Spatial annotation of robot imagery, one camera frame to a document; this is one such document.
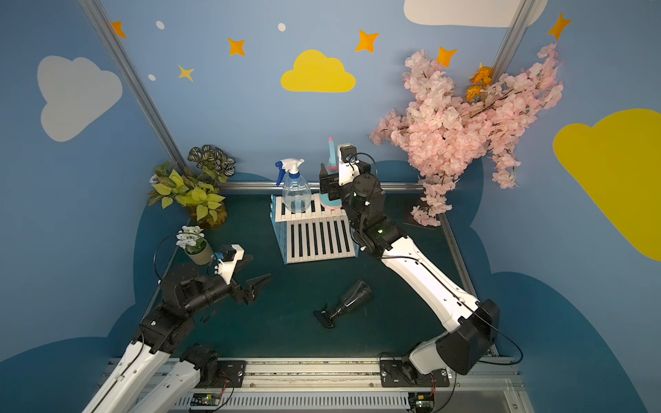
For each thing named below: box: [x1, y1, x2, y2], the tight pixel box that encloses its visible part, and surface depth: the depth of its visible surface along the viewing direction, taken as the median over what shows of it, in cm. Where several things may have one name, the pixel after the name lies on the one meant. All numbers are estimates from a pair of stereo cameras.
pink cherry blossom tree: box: [369, 42, 565, 228], surface depth 73 cm
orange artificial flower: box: [466, 62, 493, 101], surface depth 84 cm
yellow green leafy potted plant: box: [148, 144, 235, 230], surface depth 95 cm
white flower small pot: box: [175, 225, 215, 266], surface depth 93 cm
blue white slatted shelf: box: [269, 193, 357, 265], surface depth 101 cm
